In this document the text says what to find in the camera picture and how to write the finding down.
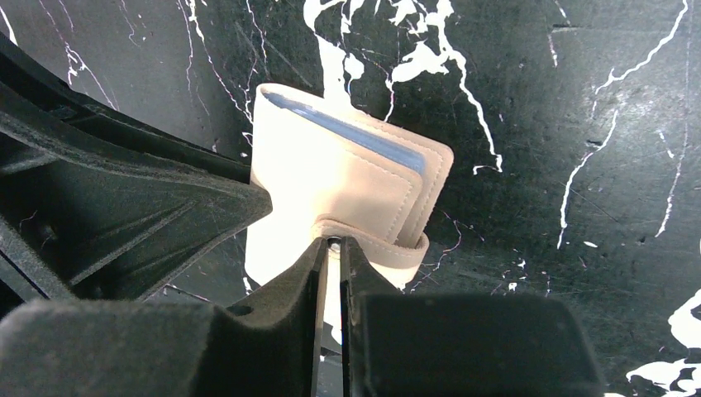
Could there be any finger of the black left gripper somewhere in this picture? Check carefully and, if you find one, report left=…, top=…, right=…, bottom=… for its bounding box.
left=1, top=37, right=272, bottom=313

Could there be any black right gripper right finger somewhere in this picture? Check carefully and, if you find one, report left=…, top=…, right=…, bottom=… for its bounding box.
left=339, top=237, right=603, bottom=396

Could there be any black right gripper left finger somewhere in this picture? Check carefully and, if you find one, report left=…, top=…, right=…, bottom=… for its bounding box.
left=1, top=238, right=327, bottom=396

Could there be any beige leather card holder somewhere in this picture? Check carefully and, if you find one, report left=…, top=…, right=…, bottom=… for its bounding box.
left=243, top=83, right=455, bottom=347

